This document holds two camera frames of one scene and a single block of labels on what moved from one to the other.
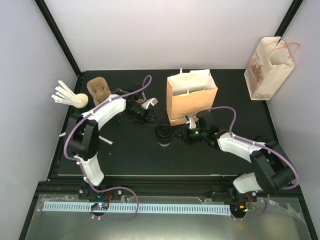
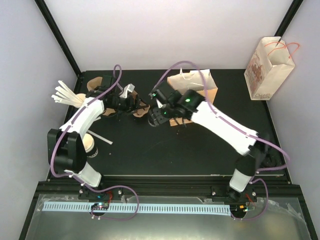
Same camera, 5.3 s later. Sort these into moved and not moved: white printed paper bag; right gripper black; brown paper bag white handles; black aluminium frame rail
Moved: right gripper black
Not moved: white printed paper bag; black aluminium frame rail; brown paper bag white handles
